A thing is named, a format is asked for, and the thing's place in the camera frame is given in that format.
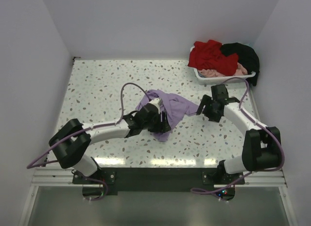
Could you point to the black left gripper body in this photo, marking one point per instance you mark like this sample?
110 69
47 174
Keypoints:
156 120

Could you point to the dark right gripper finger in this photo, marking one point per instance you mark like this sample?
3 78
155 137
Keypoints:
204 105
214 117

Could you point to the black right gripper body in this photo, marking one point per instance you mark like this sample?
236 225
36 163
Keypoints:
209 108

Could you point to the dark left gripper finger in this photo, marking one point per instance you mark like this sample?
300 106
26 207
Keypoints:
160 128
163 117

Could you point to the lilac t shirt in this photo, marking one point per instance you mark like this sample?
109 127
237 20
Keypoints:
175 105

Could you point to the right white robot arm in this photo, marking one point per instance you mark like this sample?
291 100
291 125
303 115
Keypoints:
261 151

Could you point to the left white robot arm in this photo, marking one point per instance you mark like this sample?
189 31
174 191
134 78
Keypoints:
69 144

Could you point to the white laundry basket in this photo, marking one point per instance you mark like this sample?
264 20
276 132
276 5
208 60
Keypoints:
219 80

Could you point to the red t shirt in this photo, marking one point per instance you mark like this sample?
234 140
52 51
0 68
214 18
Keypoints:
208 56

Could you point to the pink t shirt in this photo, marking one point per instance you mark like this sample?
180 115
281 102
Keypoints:
240 71

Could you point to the black t shirt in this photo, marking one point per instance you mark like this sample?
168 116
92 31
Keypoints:
247 57

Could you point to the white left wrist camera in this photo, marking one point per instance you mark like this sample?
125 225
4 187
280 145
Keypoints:
157 102

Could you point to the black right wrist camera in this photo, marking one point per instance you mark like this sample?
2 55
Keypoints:
219 92

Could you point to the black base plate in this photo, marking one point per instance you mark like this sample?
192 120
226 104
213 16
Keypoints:
111 181

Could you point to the aluminium frame rail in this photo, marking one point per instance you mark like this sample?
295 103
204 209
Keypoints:
54 176

